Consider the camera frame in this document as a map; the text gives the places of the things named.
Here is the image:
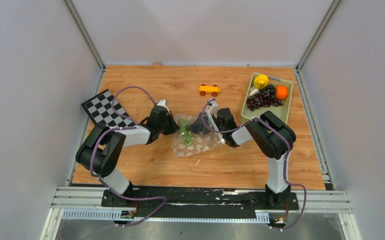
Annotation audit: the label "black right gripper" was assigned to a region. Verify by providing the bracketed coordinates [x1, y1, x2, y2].
[186, 112, 226, 135]

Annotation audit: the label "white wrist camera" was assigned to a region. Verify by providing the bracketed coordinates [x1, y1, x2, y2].
[204, 98, 219, 118]
[156, 99, 170, 112]

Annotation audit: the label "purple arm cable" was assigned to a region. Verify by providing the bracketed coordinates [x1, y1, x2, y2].
[200, 98, 308, 232]
[89, 85, 168, 227]

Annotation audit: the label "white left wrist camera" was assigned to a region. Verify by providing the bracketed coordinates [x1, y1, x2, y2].
[156, 99, 170, 112]

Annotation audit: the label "pale green plastic basket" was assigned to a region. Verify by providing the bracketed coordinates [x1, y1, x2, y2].
[241, 72, 293, 123]

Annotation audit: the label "white fake garlic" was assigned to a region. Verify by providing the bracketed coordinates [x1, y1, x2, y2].
[247, 86, 260, 97]

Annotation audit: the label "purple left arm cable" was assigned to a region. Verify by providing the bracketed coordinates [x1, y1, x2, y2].
[89, 85, 168, 227]

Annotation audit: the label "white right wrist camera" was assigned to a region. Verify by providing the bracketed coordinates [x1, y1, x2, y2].
[204, 98, 219, 118]

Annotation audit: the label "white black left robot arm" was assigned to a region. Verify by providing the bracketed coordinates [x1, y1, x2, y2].
[75, 104, 179, 207]

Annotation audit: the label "clear zip top bag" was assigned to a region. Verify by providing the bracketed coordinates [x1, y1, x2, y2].
[170, 113, 225, 158]

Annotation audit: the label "fake yellow lemon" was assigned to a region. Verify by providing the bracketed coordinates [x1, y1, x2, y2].
[253, 74, 270, 90]

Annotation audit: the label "dark purple fake grapes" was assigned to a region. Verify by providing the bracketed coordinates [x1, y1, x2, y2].
[245, 84, 285, 111]

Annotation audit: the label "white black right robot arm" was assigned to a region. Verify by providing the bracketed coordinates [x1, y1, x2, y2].
[187, 108, 297, 209]

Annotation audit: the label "fake orange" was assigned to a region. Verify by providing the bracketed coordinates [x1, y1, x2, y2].
[275, 85, 289, 101]

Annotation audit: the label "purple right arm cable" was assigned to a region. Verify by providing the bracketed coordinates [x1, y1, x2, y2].
[200, 98, 308, 232]

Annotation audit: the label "yellow toy car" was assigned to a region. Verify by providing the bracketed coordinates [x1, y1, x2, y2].
[197, 84, 221, 97]

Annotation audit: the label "green fake grapes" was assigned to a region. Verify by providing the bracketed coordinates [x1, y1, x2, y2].
[177, 117, 194, 146]

